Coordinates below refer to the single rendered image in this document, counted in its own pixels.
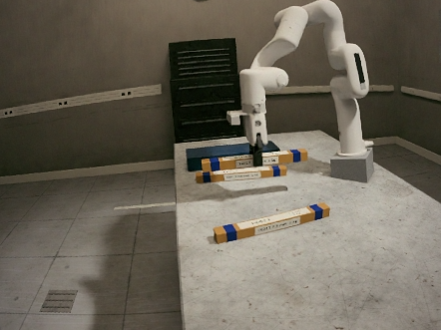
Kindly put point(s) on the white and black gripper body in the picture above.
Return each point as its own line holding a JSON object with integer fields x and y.
{"x": 251, "y": 128}

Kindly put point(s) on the dark blue rectangular slab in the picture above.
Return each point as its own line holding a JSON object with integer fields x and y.
{"x": 195, "y": 156}

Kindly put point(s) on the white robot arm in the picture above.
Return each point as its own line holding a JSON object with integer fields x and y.
{"x": 345, "y": 91}

